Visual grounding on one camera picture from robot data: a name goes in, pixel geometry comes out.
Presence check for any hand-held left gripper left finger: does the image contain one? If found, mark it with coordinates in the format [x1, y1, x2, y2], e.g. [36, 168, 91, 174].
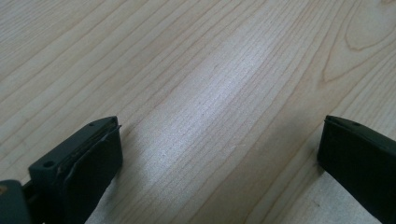
[27, 115, 124, 224]

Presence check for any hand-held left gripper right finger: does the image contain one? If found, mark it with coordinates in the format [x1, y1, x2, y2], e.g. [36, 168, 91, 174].
[316, 114, 396, 224]

